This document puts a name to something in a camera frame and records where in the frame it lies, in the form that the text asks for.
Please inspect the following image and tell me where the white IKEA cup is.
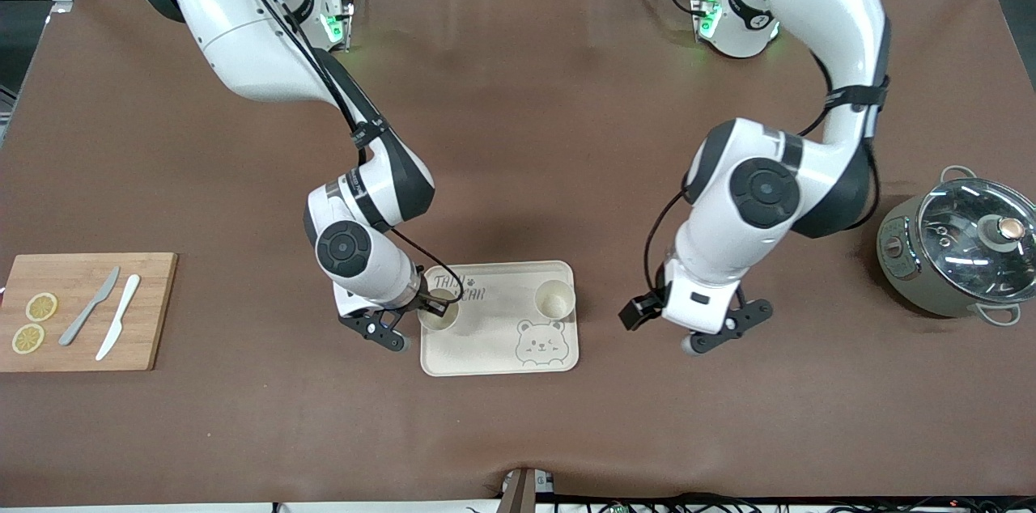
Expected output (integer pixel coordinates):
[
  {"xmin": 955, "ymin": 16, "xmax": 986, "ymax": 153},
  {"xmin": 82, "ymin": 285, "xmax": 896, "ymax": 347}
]
[
  {"xmin": 534, "ymin": 279, "xmax": 576, "ymax": 321},
  {"xmin": 418, "ymin": 289, "xmax": 461, "ymax": 333}
]

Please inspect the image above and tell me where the beige bear print tray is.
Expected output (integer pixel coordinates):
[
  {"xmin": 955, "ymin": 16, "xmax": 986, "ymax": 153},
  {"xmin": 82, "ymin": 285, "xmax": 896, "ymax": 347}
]
[{"xmin": 420, "ymin": 261, "xmax": 580, "ymax": 377}]

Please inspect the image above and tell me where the brown table cover mat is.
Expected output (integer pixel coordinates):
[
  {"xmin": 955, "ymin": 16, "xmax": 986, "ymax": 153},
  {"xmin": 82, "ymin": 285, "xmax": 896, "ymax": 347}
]
[{"xmin": 0, "ymin": 0, "xmax": 1036, "ymax": 507}]

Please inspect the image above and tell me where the wooden cutting board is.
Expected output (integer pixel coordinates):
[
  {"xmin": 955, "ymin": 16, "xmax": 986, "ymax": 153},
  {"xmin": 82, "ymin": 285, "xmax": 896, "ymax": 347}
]
[{"xmin": 0, "ymin": 252, "xmax": 178, "ymax": 372}]

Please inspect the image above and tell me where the grey-green electric cooking pot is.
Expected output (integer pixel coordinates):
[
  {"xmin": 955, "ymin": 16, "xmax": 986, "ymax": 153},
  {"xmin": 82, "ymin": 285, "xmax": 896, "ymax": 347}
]
[{"xmin": 877, "ymin": 165, "xmax": 1036, "ymax": 328}]

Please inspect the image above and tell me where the white plastic knife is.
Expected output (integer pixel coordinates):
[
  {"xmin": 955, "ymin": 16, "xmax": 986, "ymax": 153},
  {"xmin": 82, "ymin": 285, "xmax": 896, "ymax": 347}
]
[{"xmin": 96, "ymin": 274, "xmax": 141, "ymax": 362}]

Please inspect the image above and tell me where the grey plastic knife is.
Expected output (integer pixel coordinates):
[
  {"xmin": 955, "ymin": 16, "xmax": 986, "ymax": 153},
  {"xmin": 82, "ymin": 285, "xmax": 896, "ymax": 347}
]
[{"xmin": 58, "ymin": 266, "xmax": 121, "ymax": 347}]

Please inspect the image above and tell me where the glass pot lid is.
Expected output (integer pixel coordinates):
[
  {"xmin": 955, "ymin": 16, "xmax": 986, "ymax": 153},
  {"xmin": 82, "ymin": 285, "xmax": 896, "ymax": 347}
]
[{"xmin": 919, "ymin": 179, "xmax": 1036, "ymax": 287}]

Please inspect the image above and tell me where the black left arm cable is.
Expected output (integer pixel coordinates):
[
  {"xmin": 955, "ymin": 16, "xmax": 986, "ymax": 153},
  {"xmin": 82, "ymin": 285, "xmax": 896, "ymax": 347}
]
[{"xmin": 644, "ymin": 19, "xmax": 891, "ymax": 299}]

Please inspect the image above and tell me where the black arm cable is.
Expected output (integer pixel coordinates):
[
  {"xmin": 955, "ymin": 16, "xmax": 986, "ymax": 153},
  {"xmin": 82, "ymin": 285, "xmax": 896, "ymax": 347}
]
[
  {"xmin": 227, "ymin": 0, "xmax": 464, "ymax": 305},
  {"xmin": 644, "ymin": 19, "xmax": 891, "ymax": 299}
]

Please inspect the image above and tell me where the camera mount post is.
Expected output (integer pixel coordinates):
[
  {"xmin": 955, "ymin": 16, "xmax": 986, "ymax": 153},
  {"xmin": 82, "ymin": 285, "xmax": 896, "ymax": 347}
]
[{"xmin": 498, "ymin": 467, "xmax": 557, "ymax": 513}]

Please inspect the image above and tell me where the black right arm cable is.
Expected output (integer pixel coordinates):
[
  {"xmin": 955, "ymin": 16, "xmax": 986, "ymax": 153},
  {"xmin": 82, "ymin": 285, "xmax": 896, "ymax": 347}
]
[{"xmin": 227, "ymin": 0, "xmax": 464, "ymax": 305}]

